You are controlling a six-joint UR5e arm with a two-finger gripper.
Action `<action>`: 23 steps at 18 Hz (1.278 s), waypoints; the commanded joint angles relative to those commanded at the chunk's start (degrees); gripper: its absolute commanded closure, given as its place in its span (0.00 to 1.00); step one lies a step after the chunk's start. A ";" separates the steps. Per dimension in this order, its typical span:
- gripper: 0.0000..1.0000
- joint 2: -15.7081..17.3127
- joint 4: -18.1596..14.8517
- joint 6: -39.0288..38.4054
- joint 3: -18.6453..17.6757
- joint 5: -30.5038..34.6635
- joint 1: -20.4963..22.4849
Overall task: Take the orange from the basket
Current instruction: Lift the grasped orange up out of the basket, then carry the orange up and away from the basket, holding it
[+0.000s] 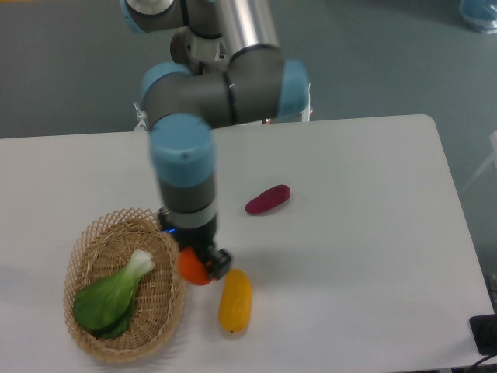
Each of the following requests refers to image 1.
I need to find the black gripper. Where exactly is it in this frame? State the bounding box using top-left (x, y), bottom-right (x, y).
top-left (157, 207), bottom-right (232, 280)

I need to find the orange fruit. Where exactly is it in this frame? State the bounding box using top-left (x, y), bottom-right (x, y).
top-left (178, 247), bottom-right (213, 286)

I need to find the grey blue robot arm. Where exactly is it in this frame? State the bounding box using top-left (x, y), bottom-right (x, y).
top-left (120, 1), bottom-right (309, 280)

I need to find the woven wicker basket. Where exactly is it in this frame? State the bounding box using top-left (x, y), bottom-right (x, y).
top-left (64, 208), bottom-right (186, 364)

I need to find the yellow mango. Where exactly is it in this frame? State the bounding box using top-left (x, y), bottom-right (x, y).
top-left (218, 269), bottom-right (252, 333)

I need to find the purple sweet potato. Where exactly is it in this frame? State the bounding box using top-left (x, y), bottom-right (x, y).
top-left (245, 184), bottom-right (291, 214)

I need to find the green bok choy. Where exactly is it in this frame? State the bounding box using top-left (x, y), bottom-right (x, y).
top-left (72, 249), bottom-right (155, 339)

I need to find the black device at table edge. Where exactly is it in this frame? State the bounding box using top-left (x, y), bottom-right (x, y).
top-left (469, 314), bottom-right (497, 356)

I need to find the blue plastic bag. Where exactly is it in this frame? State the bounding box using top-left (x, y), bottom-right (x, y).
top-left (459, 0), bottom-right (496, 34)

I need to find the white frame at right edge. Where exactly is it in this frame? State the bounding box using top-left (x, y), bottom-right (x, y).
top-left (460, 131), bottom-right (496, 195)

